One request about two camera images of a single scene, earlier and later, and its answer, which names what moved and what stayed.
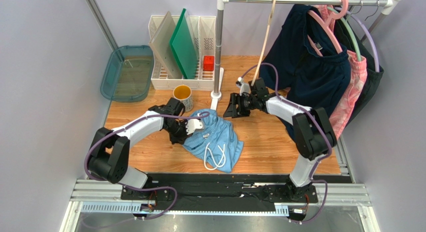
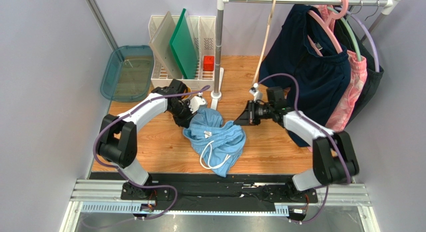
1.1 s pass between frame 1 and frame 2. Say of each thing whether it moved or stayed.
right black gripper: moved
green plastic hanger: stayed
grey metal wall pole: stayed
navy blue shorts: stayed
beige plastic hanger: stayed
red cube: stayed
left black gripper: moved
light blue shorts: moved
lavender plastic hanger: stayed
